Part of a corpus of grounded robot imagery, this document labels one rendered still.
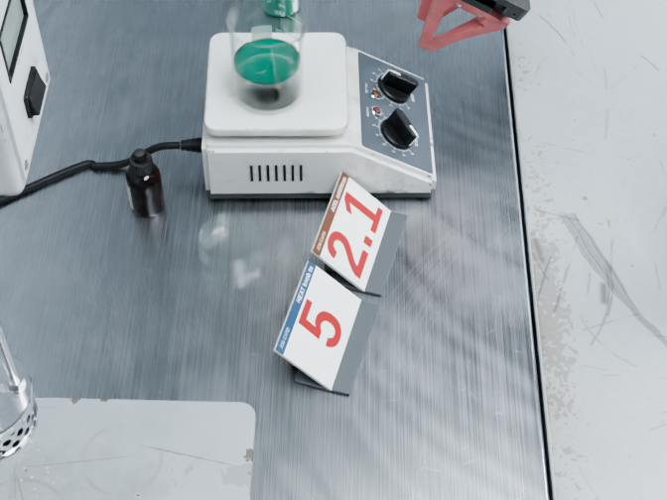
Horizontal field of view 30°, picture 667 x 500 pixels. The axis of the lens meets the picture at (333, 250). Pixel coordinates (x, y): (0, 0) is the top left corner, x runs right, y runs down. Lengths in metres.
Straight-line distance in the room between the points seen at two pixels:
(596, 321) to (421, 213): 0.18
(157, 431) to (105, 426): 0.04
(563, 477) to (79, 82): 0.59
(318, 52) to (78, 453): 0.40
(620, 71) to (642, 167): 0.12
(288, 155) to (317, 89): 0.06
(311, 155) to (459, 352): 0.21
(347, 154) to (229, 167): 0.10
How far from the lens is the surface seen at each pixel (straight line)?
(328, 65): 1.08
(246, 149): 1.05
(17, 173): 0.57
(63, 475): 0.95
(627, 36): 1.28
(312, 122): 1.04
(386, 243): 1.06
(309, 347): 0.97
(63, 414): 0.97
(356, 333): 1.00
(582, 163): 1.15
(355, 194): 1.06
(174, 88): 1.20
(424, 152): 1.09
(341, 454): 0.95
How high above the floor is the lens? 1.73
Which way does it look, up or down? 51 degrees down
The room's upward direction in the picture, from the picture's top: 1 degrees clockwise
